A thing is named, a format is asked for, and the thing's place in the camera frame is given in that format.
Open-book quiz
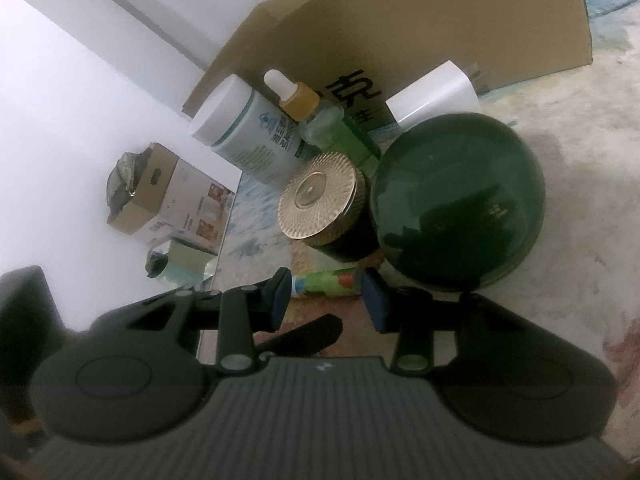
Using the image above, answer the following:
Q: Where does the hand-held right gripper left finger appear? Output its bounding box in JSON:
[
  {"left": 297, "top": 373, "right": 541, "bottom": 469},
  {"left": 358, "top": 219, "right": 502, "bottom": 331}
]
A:
[{"left": 92, "top": 267, "right": 293, "bottom": 373}]

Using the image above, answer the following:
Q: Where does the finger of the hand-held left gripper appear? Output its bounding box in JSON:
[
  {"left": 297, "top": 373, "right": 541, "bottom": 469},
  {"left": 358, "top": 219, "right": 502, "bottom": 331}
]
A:
[{"left": 255, "top": 314, "right": 344, "bottom": 357}]

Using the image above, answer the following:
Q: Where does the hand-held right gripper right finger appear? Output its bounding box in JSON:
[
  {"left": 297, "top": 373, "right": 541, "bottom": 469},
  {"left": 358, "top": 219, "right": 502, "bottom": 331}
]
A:
[{"left": 362, "top": 267, "right": 546, "bottom": 375}]

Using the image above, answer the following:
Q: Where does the green printed tube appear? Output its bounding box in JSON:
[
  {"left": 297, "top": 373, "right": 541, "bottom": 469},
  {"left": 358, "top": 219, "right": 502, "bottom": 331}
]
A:
[{"left": 292, "top": 266, "right": 368, "bottom": 300}]

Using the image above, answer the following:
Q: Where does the dark jar with gold lid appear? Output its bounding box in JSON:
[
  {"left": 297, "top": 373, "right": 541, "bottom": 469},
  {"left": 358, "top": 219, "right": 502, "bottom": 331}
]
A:
[{"left": 277, "top": 151, "right": 381, "bottom": 263}]

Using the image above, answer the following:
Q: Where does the round dark green case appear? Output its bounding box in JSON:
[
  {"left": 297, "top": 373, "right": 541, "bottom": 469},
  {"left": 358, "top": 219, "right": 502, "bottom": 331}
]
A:
[{"left": 369, "top": 112, "right": 547, "bottom": 293}]

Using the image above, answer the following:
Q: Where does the white plastic supplement bottle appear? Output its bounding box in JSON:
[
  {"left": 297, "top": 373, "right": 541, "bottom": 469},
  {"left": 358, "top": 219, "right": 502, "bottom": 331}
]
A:
[{"left": 191, "top": 74, "right": 313, "bottom": 192}]

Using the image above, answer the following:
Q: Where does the green glass dropper bottle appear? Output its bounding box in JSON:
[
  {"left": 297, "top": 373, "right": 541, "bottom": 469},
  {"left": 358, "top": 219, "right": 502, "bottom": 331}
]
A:
[{"left": 264, "top": 69, "right": 383, "bottom": 176}]

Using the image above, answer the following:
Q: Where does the white power adapter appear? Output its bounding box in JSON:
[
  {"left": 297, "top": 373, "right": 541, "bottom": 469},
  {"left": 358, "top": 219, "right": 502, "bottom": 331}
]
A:
[{"left": 385, "top": 60, "right": 483, "bottom": 128}]

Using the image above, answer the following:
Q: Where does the brown cardboard box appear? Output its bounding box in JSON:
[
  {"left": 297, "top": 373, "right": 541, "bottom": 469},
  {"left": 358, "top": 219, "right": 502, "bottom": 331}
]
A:
[{"left": 181, "top": 0, "right": 593, "bottom": 126}]

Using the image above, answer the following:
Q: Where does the printed cardboard appliance box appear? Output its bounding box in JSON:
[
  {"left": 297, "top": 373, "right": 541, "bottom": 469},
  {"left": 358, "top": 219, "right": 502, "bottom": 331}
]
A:
[{"left": 106, "top": 142, "right": 236, "bottom": 256}]

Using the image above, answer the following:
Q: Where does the dark patterned bag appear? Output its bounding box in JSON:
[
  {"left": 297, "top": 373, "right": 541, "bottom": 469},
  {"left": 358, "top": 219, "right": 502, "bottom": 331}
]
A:
[{"left": 106, "top": 152, "right": 153, "bottom": 211}]

